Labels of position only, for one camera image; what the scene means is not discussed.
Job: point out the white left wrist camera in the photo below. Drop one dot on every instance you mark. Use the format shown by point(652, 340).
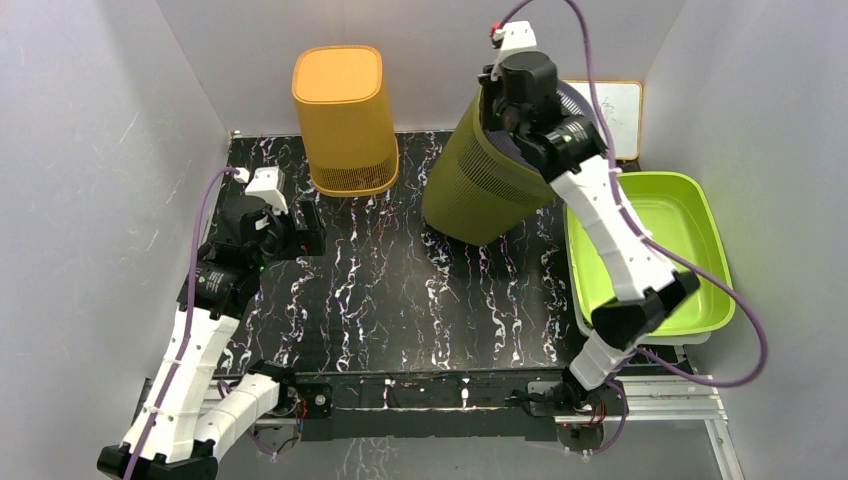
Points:
point(266, 183)

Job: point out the grey mesh bin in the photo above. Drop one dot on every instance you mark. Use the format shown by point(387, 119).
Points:
point(570, 99)

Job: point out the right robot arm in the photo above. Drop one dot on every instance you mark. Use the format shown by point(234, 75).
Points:
point(647, 287)

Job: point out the small whiteboard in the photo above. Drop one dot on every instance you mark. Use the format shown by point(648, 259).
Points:
point(621, 106)

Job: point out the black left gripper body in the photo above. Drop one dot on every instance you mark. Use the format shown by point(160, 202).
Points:
point(281, 242)

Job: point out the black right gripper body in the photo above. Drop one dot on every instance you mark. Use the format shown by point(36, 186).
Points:
point(495, 114)

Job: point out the olive green mesh bin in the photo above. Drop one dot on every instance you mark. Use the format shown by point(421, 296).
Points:
point(480, 186)

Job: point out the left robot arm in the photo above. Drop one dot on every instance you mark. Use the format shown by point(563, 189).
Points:
point(171, 438)

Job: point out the lime green plastic tub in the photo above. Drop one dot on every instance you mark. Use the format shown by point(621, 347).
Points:
point(682, 225)

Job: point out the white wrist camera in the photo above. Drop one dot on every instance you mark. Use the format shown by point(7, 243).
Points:
point(266, 183)
point(509, 39)

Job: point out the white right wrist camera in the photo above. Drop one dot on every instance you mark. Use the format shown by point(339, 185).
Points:
point(509, 39)

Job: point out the orange mesh bin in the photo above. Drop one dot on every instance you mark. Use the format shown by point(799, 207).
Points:
point(345, 119)

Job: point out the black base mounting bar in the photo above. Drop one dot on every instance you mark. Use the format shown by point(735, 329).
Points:
point(450, 404)

